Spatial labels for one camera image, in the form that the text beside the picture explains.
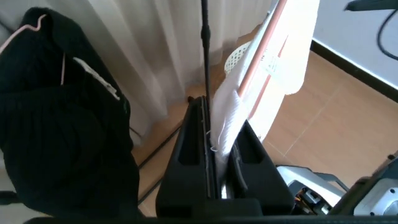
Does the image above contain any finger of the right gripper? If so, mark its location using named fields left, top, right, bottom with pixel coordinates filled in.
left=343, top=0, right=398, bottom=12

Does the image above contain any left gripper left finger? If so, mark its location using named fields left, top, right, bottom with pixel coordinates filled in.
left=155, top=95, right=219, bottom=218

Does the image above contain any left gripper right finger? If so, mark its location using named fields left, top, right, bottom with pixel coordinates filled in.
left=226, top=119, right=295, bottom=217

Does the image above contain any white garment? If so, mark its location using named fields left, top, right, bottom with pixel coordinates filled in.
left=210, top=0, right=321, bottom=177

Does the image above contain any black garment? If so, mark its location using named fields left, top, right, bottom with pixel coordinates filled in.
left=0, top=7, right=141, bottom=218

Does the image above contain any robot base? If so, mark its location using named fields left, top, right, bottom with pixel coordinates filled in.
left=275, top=152, right=398, bottom=217

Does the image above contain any white laundry basket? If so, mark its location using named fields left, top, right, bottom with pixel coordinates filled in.
left=223, top=40, right=253, bottom=75

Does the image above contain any black clothes rack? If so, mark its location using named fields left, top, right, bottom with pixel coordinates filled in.
left=0, top=0, right=213, bottom=206

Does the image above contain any beige curtain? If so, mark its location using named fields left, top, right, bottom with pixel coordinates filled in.
left=0, top=0, right=276, bottom=147

